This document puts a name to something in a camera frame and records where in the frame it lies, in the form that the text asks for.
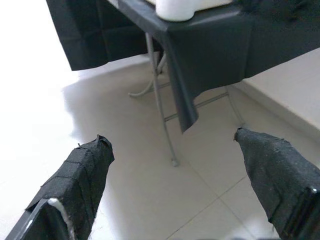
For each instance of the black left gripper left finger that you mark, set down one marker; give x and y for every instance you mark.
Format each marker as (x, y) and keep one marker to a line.
(72, 190)

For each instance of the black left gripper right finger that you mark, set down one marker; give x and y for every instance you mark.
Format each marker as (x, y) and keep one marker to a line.
(280, 182)

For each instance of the black tablecloth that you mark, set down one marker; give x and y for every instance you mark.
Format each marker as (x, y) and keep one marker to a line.
(212, 50)

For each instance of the white plastic table top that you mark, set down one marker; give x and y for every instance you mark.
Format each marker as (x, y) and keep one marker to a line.
(175, 10)

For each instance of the grey metal folding table frame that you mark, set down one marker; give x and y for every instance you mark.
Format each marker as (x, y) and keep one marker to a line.
(160, 105)

